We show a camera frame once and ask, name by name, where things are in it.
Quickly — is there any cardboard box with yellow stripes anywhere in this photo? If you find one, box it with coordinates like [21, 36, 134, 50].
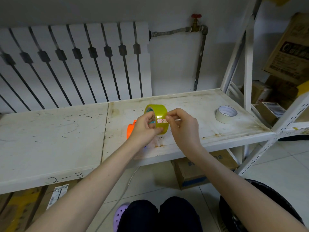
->
[0, 187, 47, 232]

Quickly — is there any grey metal water pipe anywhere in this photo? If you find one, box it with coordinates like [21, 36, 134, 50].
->
[148, 24, 208, 92]

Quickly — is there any cardboard box with blue stripe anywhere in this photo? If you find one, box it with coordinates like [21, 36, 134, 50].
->
[171, 150, 239, 190]

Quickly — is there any person's right hand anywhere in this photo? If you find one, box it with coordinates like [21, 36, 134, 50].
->
[165, 108, 203, 156]

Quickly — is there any orange tape dispenser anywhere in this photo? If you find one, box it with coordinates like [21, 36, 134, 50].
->
[126, 119, 137, 140]

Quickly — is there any person's leg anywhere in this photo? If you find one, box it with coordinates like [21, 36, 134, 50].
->
[118, 200, 160, 232]
[158, 197, 204, 232]

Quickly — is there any person's left leg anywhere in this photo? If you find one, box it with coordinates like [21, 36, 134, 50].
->
[118, 200, 160, 232]

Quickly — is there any black bin with bag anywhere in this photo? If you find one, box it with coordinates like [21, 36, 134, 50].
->
[218, 179, 305, 232]

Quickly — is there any person's right forearm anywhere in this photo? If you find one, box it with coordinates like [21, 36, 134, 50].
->
[179, 142, 309, 232]

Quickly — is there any person's left forearm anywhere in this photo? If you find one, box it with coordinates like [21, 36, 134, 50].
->
[25, 140, 148, 232]

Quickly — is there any cardboard box with white label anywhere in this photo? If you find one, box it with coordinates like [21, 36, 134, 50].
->
[255, 101, 287, 126]

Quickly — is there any white metal shelf rack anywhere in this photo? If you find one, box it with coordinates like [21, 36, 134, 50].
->
[0, 0, 278, 195]

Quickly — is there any white panel radiator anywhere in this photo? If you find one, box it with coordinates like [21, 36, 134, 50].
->
[0, 21, 152, 114]

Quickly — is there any black flat object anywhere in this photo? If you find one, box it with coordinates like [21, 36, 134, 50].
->
[278, 134, 309, 142]

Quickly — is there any dark brown cardboard box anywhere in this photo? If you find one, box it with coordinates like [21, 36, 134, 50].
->
[265, 75, 299, 109]

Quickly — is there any white perforated shelf rack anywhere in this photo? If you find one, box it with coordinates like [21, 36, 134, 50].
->
[235, 92, 309, 177]

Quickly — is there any large printed cardboard box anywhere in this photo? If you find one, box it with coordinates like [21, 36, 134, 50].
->
[263, 12, 309, 86]

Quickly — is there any small brown cardboard box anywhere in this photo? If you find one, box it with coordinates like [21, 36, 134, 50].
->
[241, 81, 272, 105]

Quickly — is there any white masking tape roll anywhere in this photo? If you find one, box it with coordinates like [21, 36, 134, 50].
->
[215, 106, 238, 124]

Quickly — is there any white cable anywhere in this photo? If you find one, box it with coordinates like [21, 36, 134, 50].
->
[95, 167, 141, 232]

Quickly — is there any purple clog shoe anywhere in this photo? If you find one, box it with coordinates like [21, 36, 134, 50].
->
[113, 202, 131, 232]

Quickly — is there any person's left hand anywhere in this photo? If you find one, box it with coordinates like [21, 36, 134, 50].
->
[126, 111, 164, 153]

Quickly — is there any brass valve with red handle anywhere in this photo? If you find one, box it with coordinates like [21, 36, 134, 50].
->
[190, 14, 203, 33]

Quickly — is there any yellow clear packing tape roll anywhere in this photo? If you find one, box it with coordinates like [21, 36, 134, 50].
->
[144, 104, 169, 135]

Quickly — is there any person's right leg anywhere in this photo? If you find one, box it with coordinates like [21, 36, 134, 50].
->
[158, 197, 204, 232]

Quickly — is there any flat cardboard box with labels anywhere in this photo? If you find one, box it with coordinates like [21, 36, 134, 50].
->
[30, 178, 83, 227]

